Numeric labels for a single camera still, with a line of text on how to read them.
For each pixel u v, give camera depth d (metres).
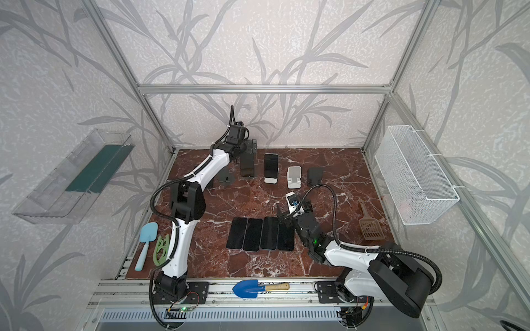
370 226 0.91
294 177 1.03
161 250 0.84
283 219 0.73
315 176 1.02
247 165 1.12
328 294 0.72
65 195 0.64
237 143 0.81
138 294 0.75
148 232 0.89
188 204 0.61
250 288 0.77
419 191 0.61
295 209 0.68
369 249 0.49
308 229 0.61
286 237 0.86
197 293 0.72
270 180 1.05
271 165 0.99
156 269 0.80
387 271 0.43
